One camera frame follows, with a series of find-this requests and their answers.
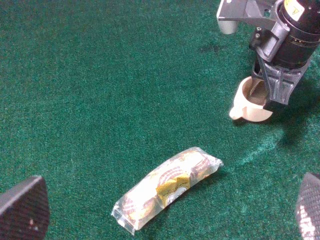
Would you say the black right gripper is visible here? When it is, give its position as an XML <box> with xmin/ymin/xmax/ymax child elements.
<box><xmin>249</xmin><ymin>0</ymin><xmax>320</xmax><ymax>112</ymax></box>

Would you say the green velvet table cloth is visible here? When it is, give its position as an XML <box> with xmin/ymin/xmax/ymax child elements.
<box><xmin>0</xmin><ymin>0</ymin><xmax>320</xmax><ymax>240</ymax></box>

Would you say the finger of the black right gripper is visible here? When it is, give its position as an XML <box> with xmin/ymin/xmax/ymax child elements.
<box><xmin>295</xmin><ymin>172</ymin><xmax>320</xmax><ymax>240</ymax></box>

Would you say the cream ceramic mug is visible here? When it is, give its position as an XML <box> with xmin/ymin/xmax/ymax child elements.
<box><xmin>229</xmin><ymin>76</ymin><xmax>273</xmax><ymax>122</ymax></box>

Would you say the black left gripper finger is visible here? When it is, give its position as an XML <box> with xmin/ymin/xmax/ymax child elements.
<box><xmin>0</xmin><ymin>175</ymin><xmax>50</xmax><ymax>240</ymax></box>

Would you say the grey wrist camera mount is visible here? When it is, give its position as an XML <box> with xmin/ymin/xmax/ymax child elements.
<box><xmin>216</xmin><ymin>0</ymin><xmax>276</xmax><ymax>35</ymax></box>

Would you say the wrapped biscuit snack packet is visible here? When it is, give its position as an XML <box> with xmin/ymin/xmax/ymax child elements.
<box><xmin>111</xmin><ymin>146</ymin><xmax>223</xmax><ymax>235</ymax></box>

